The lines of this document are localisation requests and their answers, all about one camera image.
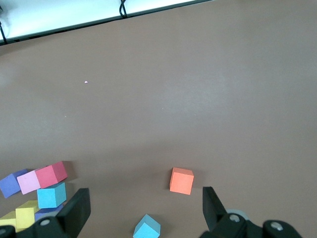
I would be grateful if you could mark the yellow foam cube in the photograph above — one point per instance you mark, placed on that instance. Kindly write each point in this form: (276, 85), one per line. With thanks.
(8, 219)
(24, 215)

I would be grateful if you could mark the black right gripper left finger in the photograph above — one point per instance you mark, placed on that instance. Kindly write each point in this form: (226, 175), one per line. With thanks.
(71, 218)

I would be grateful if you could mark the orange foam cube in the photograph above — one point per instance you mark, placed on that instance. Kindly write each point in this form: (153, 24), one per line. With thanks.
(182, 182)

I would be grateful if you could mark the purple foam cube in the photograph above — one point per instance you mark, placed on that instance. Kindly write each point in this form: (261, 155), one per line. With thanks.
(10, 184)
(45, 213)

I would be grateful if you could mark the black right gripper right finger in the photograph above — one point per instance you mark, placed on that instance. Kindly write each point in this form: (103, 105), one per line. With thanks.
(215, 218)

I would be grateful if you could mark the blue foam cube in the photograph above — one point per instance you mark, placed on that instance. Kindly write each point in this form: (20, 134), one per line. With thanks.
(146, 228)
(50, 197)

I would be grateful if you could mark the crimson foam cube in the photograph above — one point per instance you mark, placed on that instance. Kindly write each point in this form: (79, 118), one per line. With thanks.
(49, 174)

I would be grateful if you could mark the pink foam cube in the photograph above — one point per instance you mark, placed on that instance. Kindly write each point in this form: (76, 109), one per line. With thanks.
(28, 182)

